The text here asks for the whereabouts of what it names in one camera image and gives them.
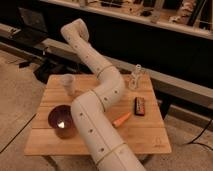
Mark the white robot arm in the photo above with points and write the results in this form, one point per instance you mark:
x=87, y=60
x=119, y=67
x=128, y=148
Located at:
x=108, y=150

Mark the clear glass bottle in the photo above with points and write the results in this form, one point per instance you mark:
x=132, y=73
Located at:
x=135, y=76

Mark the dark chocolate bar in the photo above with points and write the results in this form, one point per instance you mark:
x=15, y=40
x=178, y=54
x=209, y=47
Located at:
x=139, y=106

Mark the orange carrot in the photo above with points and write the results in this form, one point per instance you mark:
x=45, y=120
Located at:
x=120, y=120

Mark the wooden table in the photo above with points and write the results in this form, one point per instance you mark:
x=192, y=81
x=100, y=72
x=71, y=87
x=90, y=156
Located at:
x=144, y=134

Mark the black laptop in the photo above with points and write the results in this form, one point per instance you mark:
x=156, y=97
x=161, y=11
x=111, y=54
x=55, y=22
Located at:
x=34, y=30

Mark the long wooden shelf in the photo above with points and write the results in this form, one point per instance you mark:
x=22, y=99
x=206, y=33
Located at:
x=139, y=14

